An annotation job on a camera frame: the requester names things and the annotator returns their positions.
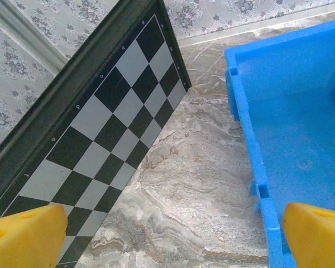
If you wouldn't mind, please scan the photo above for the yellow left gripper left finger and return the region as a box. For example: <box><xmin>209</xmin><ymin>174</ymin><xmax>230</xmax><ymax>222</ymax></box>
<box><xmin>0</xmin><ymin>203</ymin><xmax>69</xmax><ymax>268</ymax></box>

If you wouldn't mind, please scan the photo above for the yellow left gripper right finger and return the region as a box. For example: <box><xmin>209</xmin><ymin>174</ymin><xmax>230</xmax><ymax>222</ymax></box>
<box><xmin>281</xmin><ymin>202</ymin><xmax>335</xmax><ymax>268</ymax></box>

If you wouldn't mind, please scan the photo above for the blue plastic bin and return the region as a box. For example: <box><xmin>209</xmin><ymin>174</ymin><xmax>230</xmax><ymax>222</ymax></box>
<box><xmin>224</xmin><ymin>17</ymin><xmax>335</xmax><ymax>268</ymax></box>

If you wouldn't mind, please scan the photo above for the black grey chessboard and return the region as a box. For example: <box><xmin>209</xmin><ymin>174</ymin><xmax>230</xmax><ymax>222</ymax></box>
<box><xmin>0</xmin><ymin>0</ymin><xmax>192</xmax><ymax>268</ymax></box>

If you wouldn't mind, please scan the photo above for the aluminium frame corner post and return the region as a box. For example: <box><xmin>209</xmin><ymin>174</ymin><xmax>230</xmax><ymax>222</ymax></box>
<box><xmin>0</xmin><ymin>0</ymin><xmax>73</xmax><ymax>74</ymax></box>

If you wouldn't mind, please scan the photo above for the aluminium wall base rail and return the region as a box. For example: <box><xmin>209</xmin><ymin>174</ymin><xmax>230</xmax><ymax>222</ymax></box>
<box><xmin>176</xmin><ymin>6</ymin><xmax>335</xmax><ymax>48</ymax></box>

